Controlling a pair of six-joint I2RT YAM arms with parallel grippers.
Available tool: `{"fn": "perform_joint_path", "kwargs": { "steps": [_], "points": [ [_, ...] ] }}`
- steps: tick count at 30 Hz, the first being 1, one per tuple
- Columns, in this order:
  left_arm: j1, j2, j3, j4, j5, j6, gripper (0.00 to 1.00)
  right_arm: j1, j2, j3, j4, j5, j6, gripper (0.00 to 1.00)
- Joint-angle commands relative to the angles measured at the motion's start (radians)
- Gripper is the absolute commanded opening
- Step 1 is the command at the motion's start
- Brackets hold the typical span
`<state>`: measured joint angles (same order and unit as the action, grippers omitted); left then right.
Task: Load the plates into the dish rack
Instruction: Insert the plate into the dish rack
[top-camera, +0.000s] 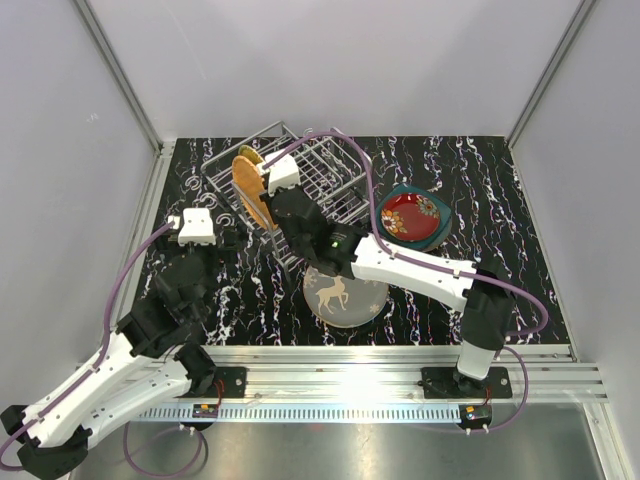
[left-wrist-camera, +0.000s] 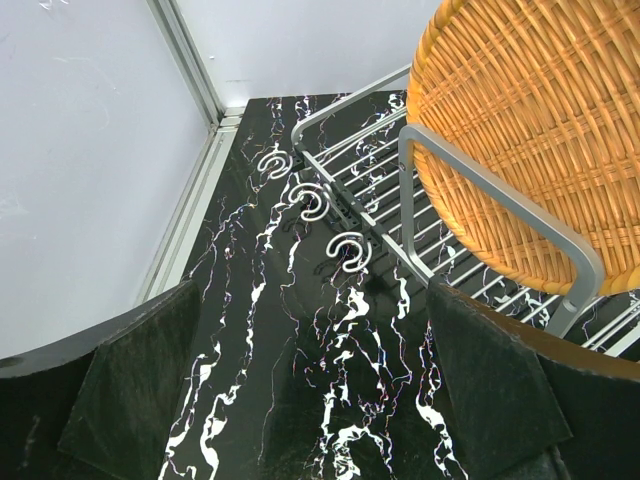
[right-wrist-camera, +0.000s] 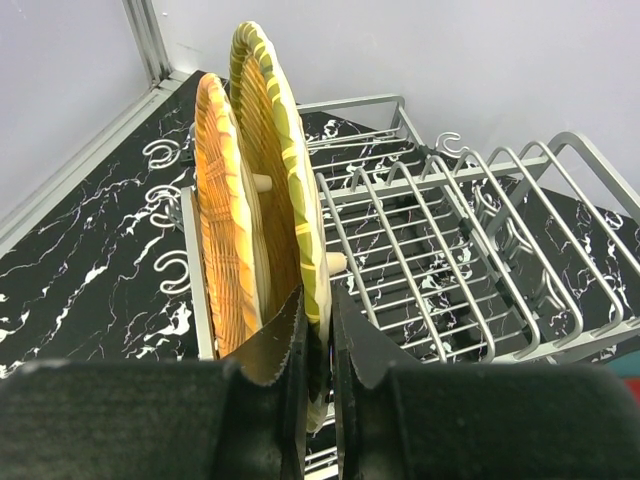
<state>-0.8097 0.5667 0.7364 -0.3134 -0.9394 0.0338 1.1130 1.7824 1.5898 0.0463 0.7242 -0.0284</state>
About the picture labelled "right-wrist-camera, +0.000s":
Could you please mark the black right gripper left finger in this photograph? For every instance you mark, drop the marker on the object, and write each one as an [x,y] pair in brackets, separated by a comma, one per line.
[242,417]

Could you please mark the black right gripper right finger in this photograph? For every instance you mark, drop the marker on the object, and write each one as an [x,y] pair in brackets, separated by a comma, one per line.
[397,418]

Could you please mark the orange woven plate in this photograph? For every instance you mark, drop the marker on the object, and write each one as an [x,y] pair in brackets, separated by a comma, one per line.
[226,219]

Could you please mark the yellow green woven plate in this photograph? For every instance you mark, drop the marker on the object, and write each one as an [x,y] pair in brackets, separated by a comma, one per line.
[274,144]

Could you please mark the teal square plate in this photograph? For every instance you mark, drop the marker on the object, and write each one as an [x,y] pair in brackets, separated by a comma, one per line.
[630,374]

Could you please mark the silver wire dish rack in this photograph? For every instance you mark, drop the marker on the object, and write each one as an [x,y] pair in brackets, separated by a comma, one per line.
[454,264]

